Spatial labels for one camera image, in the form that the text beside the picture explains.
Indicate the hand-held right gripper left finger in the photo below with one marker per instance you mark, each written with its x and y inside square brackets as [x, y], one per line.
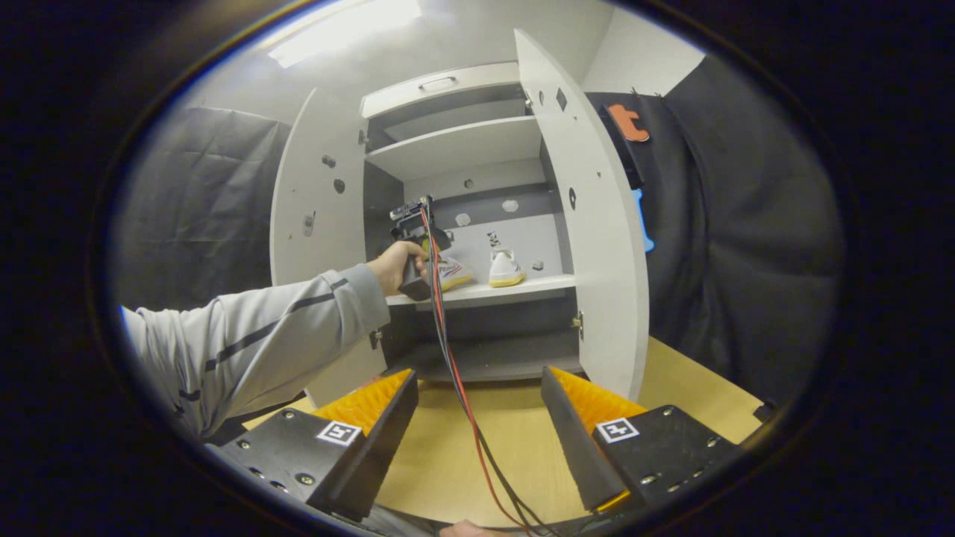
[388, 425]

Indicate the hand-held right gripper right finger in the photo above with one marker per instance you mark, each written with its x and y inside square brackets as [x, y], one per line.
[571, 436]

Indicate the white shoe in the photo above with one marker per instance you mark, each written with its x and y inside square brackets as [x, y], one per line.
[455, 274]
[506, 268]

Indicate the white cabinet door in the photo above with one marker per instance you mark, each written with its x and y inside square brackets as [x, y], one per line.
[313, 246]
[604, 261]

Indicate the white shoe cabinet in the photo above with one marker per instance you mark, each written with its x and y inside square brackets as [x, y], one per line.
[522, 313]

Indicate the white cabinet shelf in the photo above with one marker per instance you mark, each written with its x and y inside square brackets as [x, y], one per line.
[455, 145]
[537, 286]

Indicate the black backdrop cloth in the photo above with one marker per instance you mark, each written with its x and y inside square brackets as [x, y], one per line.
[746, 246]

